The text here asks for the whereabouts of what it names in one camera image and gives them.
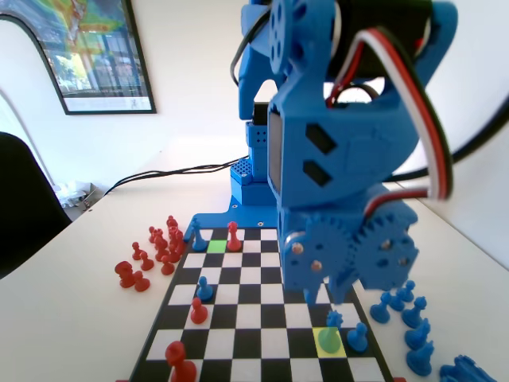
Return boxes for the blue queen chess piece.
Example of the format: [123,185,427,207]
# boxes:
[320,309,345,353]

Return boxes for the blue pawn chess piece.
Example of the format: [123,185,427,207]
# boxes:
[369,292,393,324]
[196,275,215,303]
[346,322,369,353]
[388,290,406,312]

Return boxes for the blue knight chess piece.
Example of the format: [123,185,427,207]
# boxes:
[404,317,431,351]
[405,340,435,377]

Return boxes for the red queen chess piece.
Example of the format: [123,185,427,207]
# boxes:
[225,221,242,252]

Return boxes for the blue king chess piece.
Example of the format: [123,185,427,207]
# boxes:
[190,217,207,252]

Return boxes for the black and white chessboard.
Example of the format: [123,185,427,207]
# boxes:
[126,226,394,382]

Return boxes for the blue printed part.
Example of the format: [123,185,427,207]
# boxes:
[438,353,499,382]

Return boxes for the white crumpled paper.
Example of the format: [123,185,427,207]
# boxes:
[56,179,89,208]

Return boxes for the black framed poster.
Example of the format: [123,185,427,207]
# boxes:
[0,0,158,117]

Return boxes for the black chair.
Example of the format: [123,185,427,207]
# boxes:
[0,131,75,280]

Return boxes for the red white black servo cable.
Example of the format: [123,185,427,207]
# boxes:
[324,26,455,202]

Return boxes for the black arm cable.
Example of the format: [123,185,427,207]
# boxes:
[231,11,275,88]
[448,91,509,165]

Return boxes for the black table cable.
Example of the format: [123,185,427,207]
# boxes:
[119,177,232,189]
[103,158,244,197]

